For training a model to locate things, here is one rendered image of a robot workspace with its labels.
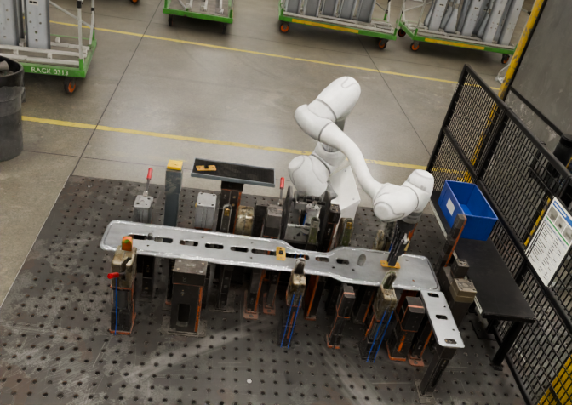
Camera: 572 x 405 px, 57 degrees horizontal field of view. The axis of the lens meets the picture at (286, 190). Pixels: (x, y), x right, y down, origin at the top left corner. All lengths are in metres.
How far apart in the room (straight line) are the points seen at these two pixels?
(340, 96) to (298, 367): 1.13
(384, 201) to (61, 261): 1.45
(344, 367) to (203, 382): 0.57
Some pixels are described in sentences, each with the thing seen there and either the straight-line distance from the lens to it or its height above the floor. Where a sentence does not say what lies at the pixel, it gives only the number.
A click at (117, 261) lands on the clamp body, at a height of 1.06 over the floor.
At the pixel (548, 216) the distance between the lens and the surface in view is 2.35.
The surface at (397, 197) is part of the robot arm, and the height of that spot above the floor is 1.43.
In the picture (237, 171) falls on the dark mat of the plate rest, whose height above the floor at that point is 1.16.
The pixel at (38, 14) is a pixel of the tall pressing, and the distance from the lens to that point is 5.99.
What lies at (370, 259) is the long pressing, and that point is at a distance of 2.31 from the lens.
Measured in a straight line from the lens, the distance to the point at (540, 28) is 4.86.
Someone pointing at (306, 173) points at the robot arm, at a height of 0.99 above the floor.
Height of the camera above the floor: 2.37
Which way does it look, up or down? 32 degrees down
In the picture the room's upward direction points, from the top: 12 degrees clockwise
